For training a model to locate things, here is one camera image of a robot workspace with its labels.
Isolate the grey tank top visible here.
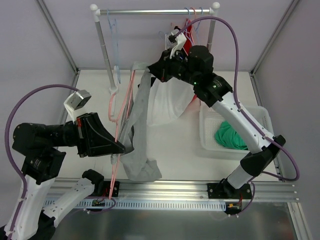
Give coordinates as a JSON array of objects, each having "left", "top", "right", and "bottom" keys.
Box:
[{"left": 110, "top": 61, "right": 162, "bottom": 182}]

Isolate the light blue wire hanger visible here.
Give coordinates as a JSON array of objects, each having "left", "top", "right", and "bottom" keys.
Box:
[{"left": 107, "top": 10, "right": 121, "bottom": 84}]

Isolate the green tank top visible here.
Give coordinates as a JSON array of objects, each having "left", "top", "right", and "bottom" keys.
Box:
[{"left": 214, "top": 121, "right": 248, "bottom": 150}]

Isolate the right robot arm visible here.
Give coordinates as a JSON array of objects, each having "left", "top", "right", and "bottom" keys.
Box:
[{"left": 147, "top": 45, "right": 286, "bottom": 199}]

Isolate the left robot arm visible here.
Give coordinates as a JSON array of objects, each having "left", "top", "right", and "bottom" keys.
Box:
[{"left": 0, "top": 112, "right": 125, "bottom": 240}]

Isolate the white tank top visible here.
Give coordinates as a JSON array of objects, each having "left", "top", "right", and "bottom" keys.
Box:
[{"left": 147, "top": 77, "right": 194, "bottom": 127}]

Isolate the red tank top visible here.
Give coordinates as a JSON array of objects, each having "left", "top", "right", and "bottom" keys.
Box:
[{"left": 180, "top": 19, "right": 203, "bottom": 111}]

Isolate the white plastic basket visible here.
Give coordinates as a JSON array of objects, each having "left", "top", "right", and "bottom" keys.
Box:
[{"left": 199, "top": 103, "right": 274, "bottom": 159}]

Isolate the white clothes rack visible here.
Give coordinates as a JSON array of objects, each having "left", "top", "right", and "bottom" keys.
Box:
[{"left": 89, "top": 1, "right": 221, "bottom": 118}]

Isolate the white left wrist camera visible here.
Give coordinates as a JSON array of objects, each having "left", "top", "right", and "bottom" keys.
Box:
[{"left": 63, "top": 90, "right": 92, "bottom": 122}]

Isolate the white slotted cable duct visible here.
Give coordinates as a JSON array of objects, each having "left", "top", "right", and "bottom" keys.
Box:
[{"left": 75, "top": 199, "right": 227, "bottom": 212}]

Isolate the aluminium frame post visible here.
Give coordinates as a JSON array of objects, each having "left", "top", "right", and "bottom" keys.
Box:
[{"left": 35, "top": 0, "right": 79, "bottom": 74}]

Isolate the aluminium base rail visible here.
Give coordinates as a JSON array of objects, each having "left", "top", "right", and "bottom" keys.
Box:
[{"left": 118, "top": 179, "right": 300, "bottom": 203}]

